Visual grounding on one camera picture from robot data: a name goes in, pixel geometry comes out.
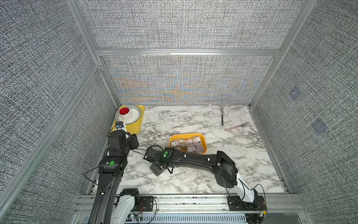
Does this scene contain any yellow plastic storage box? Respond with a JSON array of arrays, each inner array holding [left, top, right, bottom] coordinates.
[[169, 133, 208, 155]]

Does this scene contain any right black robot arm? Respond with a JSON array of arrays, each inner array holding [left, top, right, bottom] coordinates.
[[143, 147, 258, 206]]

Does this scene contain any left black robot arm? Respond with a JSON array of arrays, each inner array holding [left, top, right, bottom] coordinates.
[[88, 130, 139, 224]]

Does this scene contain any yellow flat tray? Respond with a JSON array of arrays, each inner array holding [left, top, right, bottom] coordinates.
[[111, 105, 145, 134]]

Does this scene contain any white patterned bowl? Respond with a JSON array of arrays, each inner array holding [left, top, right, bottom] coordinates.
[[115, 105, 142, 125]]

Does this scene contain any white cup red inside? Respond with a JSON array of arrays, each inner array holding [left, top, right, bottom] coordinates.
[[118, 107, 130, 119]]

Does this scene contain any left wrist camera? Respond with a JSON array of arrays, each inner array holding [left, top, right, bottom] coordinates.
[[114, 121, 126, 131]]

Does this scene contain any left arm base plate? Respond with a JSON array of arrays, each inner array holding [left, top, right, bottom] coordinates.
[[132, 196, 155, 212]]

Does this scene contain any green handled fork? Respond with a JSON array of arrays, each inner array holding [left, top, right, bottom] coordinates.
[[220, 105, 224, 126]]

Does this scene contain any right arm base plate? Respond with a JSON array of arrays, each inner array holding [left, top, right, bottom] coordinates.
[[227, 196, 267, 211]]

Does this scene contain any pink handled fork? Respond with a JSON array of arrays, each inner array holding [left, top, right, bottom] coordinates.
[[224, 122, 250, 131]]

